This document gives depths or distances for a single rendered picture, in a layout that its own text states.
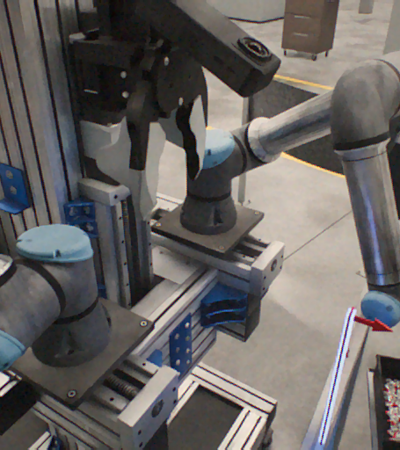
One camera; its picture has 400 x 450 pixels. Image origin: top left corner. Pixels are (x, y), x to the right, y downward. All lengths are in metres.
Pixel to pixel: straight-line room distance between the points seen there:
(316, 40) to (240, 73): 7.06
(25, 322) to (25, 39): 0.46
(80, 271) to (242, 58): 0.53
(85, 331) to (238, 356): 1.48
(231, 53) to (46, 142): 0.62
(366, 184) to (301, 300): 1.78
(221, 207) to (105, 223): 0.32
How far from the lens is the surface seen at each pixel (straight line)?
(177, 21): 0.37
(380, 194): 0.88
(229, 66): 0.36
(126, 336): 0.93
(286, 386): 2.20
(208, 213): 1.16
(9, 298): 0.71
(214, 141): 1.13
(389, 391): 1.17
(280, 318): 2.48
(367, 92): 0.86
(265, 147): 1.16
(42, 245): 0.78
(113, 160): 0.42
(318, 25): 7.36
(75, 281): 0.79
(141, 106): 0.38
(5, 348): 0.71
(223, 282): 1.24
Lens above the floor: 1.70
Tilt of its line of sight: 32 degrees down
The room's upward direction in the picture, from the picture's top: straight up
